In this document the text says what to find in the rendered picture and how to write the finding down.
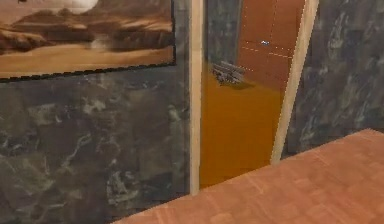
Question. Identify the grey slatted rack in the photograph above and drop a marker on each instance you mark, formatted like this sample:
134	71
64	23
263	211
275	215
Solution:
228	72

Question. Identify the framed brown landscape picture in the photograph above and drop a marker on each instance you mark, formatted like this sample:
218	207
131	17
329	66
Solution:
83	36

